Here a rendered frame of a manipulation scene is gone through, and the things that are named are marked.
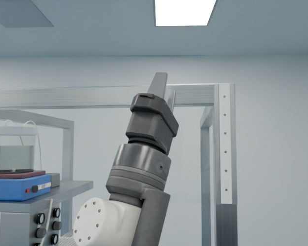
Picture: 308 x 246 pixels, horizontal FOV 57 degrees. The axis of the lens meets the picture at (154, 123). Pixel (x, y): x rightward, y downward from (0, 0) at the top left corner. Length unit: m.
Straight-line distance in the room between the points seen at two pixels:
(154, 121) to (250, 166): 4.08
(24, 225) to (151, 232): 0.73
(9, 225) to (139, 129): 0.75
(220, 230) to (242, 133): 3.63
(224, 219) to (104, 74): 3.83
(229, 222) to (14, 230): 0.68
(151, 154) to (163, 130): 0.06
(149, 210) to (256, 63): 4.37
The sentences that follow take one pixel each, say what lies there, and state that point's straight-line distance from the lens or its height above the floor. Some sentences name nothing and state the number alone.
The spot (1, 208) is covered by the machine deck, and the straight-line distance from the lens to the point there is 1.11.
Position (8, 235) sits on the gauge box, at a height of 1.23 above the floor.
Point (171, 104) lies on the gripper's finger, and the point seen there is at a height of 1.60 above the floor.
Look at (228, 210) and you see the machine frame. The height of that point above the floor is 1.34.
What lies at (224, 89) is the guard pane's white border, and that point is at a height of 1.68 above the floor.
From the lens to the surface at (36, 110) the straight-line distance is 0.96.
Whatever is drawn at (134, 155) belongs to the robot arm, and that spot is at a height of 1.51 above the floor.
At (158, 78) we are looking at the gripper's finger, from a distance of 0.48.
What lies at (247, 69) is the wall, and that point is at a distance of 4.62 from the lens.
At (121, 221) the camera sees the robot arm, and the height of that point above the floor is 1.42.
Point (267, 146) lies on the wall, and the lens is 4.56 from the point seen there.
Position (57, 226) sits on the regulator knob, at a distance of 1.21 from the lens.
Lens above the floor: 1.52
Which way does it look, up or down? 5 degrees up
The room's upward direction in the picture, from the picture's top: straight up
